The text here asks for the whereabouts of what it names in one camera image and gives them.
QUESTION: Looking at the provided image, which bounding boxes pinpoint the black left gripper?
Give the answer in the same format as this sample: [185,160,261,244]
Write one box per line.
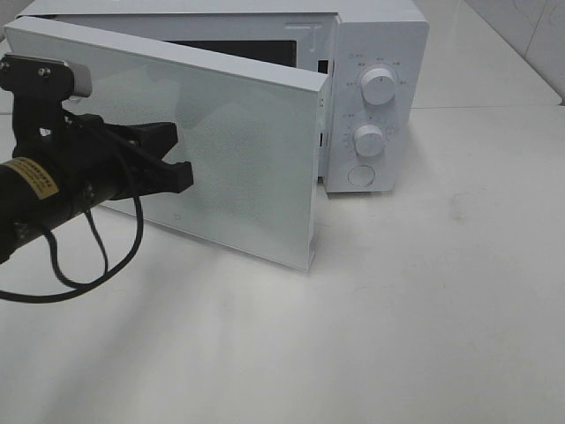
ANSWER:
[12,96,193,204]

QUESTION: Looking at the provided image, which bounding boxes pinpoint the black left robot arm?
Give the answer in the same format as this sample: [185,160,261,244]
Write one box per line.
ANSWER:
[1,96,193,261]

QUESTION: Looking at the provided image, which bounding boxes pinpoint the white microwave knob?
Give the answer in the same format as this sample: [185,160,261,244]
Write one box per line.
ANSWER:
[360,64,397,106]
[353,125,385,157]

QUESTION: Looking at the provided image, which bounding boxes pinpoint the white microwave door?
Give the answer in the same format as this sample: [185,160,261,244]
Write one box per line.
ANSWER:
[4,17,328,270]

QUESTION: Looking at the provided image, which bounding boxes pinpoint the round white door button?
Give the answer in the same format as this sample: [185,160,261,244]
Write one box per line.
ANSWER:
[348,165,375,187]

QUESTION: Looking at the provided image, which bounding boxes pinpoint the left black camera cable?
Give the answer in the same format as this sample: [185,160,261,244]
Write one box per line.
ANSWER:
[0,112,145,305]

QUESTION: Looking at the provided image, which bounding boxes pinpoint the left black silver wrist camera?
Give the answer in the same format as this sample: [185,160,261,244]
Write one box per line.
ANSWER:
[1,53,93,101]

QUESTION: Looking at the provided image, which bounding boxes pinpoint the white microwave oven body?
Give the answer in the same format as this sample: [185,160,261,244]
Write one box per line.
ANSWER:
[5,1,429,193]

